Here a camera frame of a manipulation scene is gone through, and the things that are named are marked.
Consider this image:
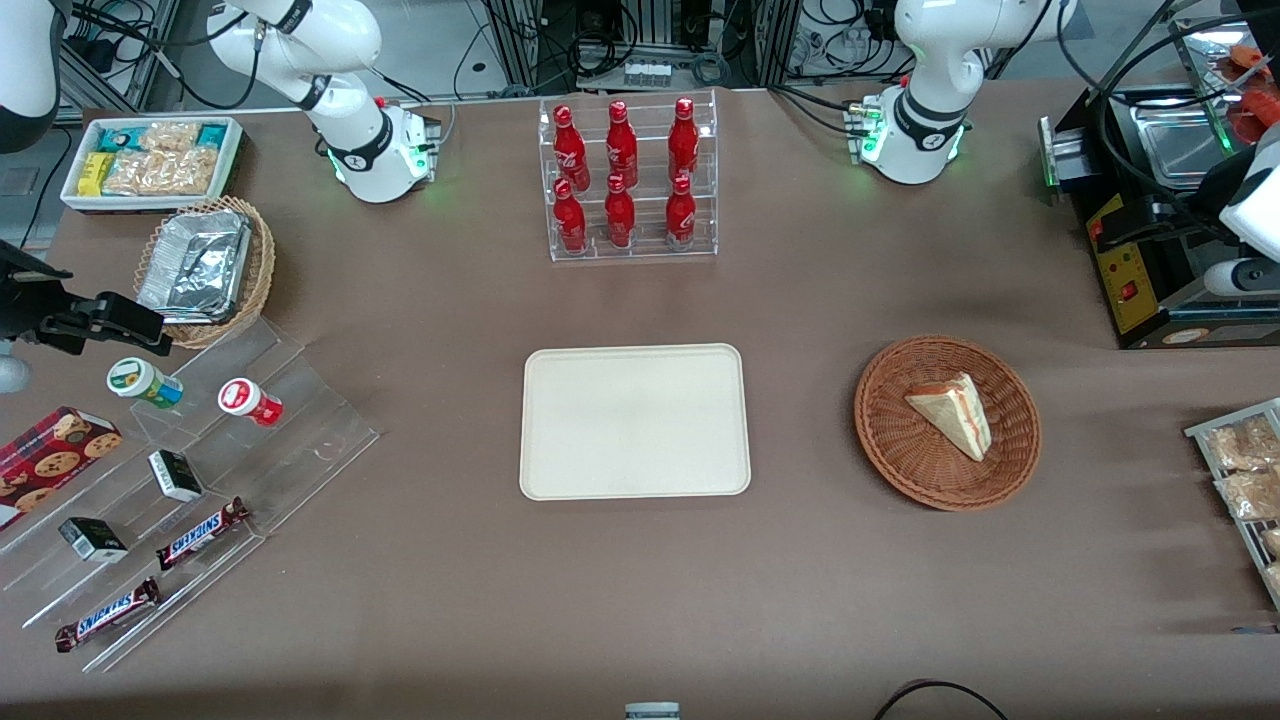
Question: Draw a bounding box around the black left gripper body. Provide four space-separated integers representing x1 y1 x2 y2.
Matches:
1186 150 1265 247

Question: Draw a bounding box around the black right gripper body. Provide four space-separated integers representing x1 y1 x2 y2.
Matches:
0 240 101 357

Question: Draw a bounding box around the triangular sandwich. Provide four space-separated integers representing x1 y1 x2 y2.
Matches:
905 373 993 463

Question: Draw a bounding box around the aluminium foil tray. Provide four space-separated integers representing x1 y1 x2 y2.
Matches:
136 209 254 325

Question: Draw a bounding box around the light wicker basket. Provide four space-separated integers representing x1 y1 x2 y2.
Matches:
133 196 277 350

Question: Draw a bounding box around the round brown wicker basket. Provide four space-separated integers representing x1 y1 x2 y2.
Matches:
854 335 1043 513

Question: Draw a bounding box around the cream rectangular serving tray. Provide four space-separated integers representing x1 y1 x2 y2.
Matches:
519 344 753 501

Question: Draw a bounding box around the green lid cup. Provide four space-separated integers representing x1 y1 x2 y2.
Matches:
107 357 185 410

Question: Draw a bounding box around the black food warmer machine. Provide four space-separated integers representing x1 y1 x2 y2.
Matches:
1038 0 1280 350

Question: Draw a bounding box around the steel warmer pan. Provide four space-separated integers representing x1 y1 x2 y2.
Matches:
1128 97 1233 189

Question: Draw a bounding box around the red food in warmer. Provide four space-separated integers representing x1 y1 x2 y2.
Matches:
1222 43 1280 143

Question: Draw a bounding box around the white snack bin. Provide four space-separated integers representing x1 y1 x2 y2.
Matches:
60 116 245 214

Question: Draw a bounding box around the red lid cup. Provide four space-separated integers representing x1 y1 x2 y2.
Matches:
218 378 284 428

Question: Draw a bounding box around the small black box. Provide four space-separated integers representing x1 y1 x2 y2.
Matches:
148 449 205 503
58 516 130 564

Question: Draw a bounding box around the clear rice cracker bag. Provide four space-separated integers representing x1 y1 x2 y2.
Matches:
100 147 223 197
138 121 203 154

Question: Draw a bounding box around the red cookie box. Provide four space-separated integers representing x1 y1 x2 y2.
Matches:
0 406 124 532

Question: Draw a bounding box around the clear acrylic step shelf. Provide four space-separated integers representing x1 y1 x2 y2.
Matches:
0 317 382 674

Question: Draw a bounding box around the snickers bar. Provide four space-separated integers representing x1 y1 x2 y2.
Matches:
155 497 252 572
54 577 162 654

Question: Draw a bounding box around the red cola bottle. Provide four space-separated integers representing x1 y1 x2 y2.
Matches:
667 97 701 185
553 178 589 254
553 105 592 192
665 173 698 250
605 100 640 189
604 174 637 250

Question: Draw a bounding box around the aluminium equipment rack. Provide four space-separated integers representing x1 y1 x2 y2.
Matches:
480 0 806 93

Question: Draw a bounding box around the clear acrylic bottle rack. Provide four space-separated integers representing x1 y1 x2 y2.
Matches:
538 89 719 264

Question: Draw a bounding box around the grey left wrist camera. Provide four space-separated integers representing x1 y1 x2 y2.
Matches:
1204 258 1280 299

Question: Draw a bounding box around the grey wire snack tray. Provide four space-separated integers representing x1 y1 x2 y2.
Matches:
1184 397 1280 612

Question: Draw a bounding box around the black cable loop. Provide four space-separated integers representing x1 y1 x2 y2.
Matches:
872 679 1012 720

